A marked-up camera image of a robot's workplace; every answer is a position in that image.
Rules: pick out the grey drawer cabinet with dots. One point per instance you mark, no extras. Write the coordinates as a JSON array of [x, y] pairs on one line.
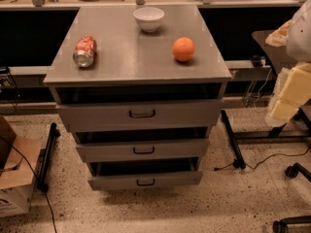
[[133, 66]]

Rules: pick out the grey bottom drawer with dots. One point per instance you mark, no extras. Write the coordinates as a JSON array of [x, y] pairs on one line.
[[145, 180]]

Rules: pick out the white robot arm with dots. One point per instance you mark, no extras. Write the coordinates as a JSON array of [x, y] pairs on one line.
[[295, 35]]

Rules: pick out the grey drawer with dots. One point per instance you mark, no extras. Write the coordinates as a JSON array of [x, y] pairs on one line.
[[144, 150], [139, 115], [145, 180]]

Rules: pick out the black bar left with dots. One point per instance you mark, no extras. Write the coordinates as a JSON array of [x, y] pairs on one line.
[[45, 157]]

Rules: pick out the grey middle drawer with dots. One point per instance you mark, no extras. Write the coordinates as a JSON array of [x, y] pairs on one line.
[[144, 150]]

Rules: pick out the orange fruit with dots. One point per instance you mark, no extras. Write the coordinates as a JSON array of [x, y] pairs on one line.
[[183, 49]]

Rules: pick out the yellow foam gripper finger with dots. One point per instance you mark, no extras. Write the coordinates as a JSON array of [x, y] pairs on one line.
[[291, 91]]

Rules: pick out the black bar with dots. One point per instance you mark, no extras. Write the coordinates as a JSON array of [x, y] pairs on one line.
[[45, 157], [239, 160]]

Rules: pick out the black bar right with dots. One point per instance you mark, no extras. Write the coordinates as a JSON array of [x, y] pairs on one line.
[[239, 160]]

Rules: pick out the red soda can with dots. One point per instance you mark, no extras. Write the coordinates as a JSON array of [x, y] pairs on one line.
[[84, 52]]

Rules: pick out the grey top drawer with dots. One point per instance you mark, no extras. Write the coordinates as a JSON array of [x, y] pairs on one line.
[[139, 115]]

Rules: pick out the cardboard box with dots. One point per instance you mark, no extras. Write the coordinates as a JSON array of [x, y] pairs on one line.
[[19, 158]]

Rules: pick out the white bowl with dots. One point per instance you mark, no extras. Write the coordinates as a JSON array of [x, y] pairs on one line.
[[149, 19]]

